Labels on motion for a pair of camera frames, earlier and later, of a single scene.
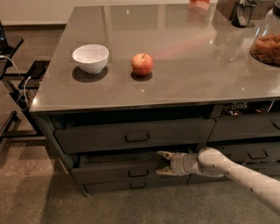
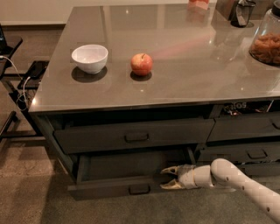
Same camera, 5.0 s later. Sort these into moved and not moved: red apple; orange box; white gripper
Moved: white gripper
Not moved: orange box; red apple
